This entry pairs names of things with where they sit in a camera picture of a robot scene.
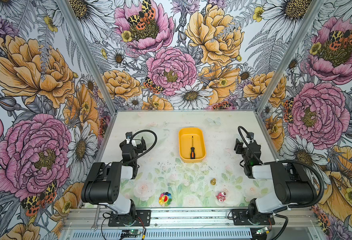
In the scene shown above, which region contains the screwdriver with orange-black handle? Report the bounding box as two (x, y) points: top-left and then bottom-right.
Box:
(190, 136), (196, 160)

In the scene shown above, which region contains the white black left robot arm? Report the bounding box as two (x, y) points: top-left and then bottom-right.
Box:
(81, 132), (147, 226)

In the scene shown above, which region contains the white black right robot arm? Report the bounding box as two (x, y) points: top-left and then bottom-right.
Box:
(229, 127), (325, 226)

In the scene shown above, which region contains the yellow plastic bin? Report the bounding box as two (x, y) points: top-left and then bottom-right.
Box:
(179, 128), (207, 163)

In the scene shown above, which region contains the pink strawberry toy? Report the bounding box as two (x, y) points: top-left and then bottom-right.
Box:
(216, 192), (227, 203)

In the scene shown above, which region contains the rainbow flower toy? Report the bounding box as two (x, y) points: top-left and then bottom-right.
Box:
(159, 192), (172, 207)

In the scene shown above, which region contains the small circuit board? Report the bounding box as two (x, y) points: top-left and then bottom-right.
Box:
(120, 230), (146, 240)

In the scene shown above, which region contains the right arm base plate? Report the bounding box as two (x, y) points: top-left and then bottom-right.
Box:
(231, 209), (275, 226)

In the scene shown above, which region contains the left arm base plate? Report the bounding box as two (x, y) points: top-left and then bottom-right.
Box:
(108, 210), (152, 227)

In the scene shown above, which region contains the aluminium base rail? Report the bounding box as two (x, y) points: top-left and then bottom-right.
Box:
(63, 207), (318, 230)

